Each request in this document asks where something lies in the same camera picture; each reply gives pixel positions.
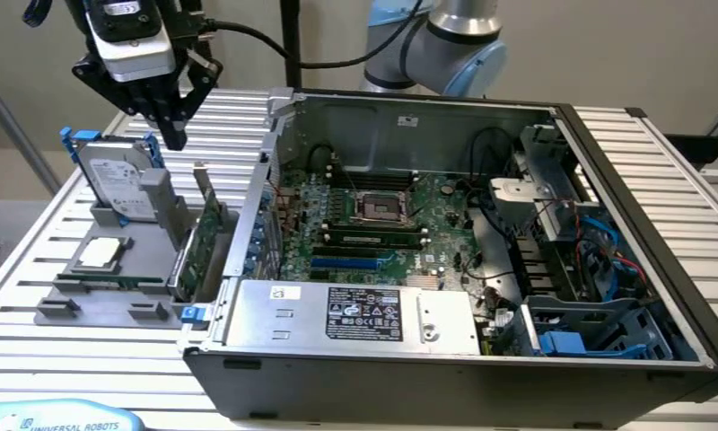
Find black open PC case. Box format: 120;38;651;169
181;86;718;427

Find CPU socket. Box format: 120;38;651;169
348;189;413;224

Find blue coiled cable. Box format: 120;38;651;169
21;0;48;29

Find grey metal disk bay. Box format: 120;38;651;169
489;124;601;237

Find black vertical pole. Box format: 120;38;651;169
279;0;305;90

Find green RAM stick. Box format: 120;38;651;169
55;272;168;289

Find black block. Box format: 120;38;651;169
663;132;718;164

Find green graphics card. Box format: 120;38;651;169
165;161;228;303

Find black RAM slots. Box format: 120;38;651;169
333;169;413;190

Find blue data wire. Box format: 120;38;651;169
572;214;623;303

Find red wire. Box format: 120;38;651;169
613;253;643;282

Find black expansion slot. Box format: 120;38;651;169
312;244;388;259

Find green motherboard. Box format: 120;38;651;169
263;169;487;291

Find teal Universal Robots teach pendant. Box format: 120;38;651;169
0;397;147;431

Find silver power supply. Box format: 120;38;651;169
221;278;481;356

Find small silver heat sink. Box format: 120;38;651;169
403;274;445;289

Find grey bay with blue latch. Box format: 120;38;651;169
519;294;700;361

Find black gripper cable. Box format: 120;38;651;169
203;0;432;71

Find blue expansion slot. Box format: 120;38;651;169
309;255;380;271

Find installed RAM stick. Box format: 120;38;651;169
321;227;425;250

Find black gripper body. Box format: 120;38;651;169
65;0;209;123

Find silver CPU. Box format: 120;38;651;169
73;236;128;274

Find grey parts rack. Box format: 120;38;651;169
32;168;241;332

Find hard disk in blue carrier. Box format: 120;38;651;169
57;127;171;224

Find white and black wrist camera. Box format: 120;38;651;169
85;0;180;84

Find grey metal frame bar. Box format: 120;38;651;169
0;57;63;195

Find black looped wire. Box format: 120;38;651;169
307;142;337;177
468;126;517;181

